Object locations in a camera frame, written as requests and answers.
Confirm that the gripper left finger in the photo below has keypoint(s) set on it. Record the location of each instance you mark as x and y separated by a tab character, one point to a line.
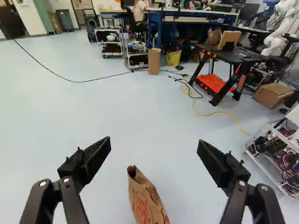
74	168

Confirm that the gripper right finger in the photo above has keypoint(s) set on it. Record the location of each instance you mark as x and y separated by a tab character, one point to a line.
230	169

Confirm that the brown paper grocery bag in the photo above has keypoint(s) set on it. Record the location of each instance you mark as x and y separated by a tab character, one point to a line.
143	200

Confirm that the yellow bag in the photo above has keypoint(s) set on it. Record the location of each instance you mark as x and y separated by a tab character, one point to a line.
173	58

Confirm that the tall brown paper bag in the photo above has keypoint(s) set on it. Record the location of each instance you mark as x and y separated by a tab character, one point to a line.
154	61

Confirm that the cardboard box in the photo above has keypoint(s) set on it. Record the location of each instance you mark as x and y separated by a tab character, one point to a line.
272	94

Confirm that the black folding work table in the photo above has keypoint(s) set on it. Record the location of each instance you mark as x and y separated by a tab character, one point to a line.
224	65

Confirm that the white equipment cart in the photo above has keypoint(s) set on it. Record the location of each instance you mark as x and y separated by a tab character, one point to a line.
137	54

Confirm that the white robot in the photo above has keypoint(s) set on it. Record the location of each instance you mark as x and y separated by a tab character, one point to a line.
278	30

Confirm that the grey trash bin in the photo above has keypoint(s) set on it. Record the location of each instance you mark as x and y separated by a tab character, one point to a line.
65	20

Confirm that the blue workbench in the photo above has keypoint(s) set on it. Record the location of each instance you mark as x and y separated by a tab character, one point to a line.
187	21

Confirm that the person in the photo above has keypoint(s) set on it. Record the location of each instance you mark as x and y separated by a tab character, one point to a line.
140	11

